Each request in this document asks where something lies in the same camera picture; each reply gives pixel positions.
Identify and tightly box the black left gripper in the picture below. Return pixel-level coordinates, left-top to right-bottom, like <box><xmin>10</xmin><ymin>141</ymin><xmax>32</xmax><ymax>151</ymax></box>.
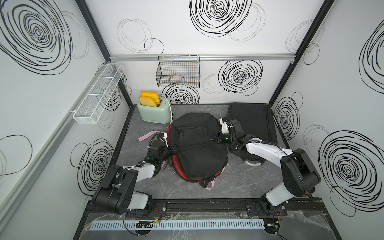
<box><xmin>157</xmin><ymin>141</ymin><xmax>179</xmax><ymax>164</ymax></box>

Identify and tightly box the large black backpack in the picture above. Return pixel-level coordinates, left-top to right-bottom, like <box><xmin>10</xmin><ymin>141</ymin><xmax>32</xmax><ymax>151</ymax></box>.
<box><xmin>226</xmin><ymin>102</ymin><xmax>278</xmax><ymax>167</ymax></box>

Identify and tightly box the red and black backpack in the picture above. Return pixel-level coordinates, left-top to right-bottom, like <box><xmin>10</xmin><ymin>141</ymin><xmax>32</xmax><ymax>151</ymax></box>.
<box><xmin>165</xmin><ymin>113</ymin><xmax>228</xmax><ymax>190</ymax></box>

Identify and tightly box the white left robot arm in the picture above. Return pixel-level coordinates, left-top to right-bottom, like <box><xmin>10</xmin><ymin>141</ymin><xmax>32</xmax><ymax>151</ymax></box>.
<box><xmin>92</xmin><ymin>131</ymin><xmax>174</xmax><ymax>215</ymax></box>

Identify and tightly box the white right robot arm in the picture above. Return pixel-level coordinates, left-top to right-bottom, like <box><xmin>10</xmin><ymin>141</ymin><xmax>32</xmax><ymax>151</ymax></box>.
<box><xmin>217</xmin><ymin>114</ymin><xmax>321</xmax><ymax>215</ymax></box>

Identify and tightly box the mint green toaster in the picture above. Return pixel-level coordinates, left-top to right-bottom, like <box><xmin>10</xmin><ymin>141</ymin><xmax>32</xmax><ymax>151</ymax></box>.
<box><xmin>137</xmin><ymin>95</ymin><xmax>173</xmax><ymax>124</ymax></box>

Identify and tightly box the front toast slice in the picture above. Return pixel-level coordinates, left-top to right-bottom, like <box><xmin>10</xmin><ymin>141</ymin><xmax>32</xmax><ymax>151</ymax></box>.
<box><xmin>139</xmin><ymin>96</ymin><xmax>158</xmax><ymax>108</ymax></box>

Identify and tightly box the toast slice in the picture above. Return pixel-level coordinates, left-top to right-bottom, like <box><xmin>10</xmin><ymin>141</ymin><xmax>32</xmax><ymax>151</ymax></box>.
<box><xmin>141</xmin><ymin>91</ymin><xmax>161</xmax><ymax>103</ymax></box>
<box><xmin>139</xmin><ymin>96</ymin><xmax>158</xmax><ymax>108</ymax></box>

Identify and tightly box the rear toast slice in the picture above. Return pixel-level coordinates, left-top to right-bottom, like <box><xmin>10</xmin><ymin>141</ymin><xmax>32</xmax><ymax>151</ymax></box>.
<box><xmin>141</xmin><ymin>91</ymin><xmax>161</xmax><ymax>103</ymax></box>

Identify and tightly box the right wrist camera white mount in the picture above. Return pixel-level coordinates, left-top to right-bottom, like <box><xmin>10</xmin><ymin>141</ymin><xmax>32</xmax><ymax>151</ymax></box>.
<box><xmin>219</xmin><ymin>118</ymin><xmax>229</xmax><ymax>134</ymax></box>

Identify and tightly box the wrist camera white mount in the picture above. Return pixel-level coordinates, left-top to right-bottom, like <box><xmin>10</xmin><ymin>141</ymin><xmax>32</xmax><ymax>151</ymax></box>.
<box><xmin>162</xmin><ymin>132</ymin><xmax>169</xmax><ymax>148</ymax></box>
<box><xmin>219</xmin><ymin>118</ymin><xmax>229</xmax><ymax>134</ymax></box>

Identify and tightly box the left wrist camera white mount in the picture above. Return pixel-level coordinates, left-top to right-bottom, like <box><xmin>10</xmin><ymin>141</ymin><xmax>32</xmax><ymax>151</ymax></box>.
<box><xmin>162</xmin><ymin>132</ymin><xmax>169</xmax><ymax>148</ymax></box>

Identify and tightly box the black wire basket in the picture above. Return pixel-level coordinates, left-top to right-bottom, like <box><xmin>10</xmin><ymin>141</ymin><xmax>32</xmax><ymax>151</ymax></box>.
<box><xmin>156</xmin><ymin>55</ymin><xmax>201</xmax><ymax>88</ymax></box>

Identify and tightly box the white mesh wall shelf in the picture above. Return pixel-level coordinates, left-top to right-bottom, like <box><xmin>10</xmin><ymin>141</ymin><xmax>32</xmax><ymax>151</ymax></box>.
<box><xmin>73</xmin><ymin>63</ymin><xmax>124</xmax><ymax>125</ymax></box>

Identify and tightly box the grey slotted cable duct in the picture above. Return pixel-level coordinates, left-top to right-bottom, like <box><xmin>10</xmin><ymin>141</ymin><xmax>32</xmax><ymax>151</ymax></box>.
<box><xmin>89</xmin><ymin>219</ymin><xmax>265</xmax><ymax>231</ymax></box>

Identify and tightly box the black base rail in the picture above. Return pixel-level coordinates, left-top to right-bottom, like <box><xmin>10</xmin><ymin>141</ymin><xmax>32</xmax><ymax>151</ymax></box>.
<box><xmin>86</xmin><ymin>197</ymin><xmax>325</xmax><ymax>218</ymax></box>

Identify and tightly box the grey wall rail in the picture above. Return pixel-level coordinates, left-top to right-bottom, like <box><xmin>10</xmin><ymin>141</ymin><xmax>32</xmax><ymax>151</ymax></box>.
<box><xmin>110</xmin><ymin>54</ymin><xmax>296</xmax><ymax>62</ymax></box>

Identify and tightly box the black corner frame post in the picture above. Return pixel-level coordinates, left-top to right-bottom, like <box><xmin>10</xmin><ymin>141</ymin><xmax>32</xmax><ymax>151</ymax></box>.
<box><xmin>269</xmin><ymin>0</ymin><xmax>335</xmax><ymax>107</ymax></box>

